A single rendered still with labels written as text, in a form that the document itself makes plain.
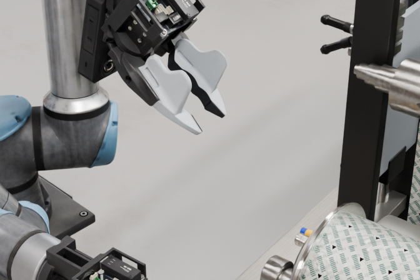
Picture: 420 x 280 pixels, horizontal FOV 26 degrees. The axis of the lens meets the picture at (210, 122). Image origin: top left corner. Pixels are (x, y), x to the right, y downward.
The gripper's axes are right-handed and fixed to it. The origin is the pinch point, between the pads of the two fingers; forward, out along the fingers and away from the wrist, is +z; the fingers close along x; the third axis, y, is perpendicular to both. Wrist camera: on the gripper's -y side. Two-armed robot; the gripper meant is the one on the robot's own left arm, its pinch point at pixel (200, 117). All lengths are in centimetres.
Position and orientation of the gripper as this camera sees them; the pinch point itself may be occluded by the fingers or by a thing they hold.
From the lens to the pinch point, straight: 96.2
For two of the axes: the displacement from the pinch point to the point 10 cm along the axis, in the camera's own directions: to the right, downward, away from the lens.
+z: 6.1, 7.9, -0.6
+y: 5.1, -4.5, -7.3
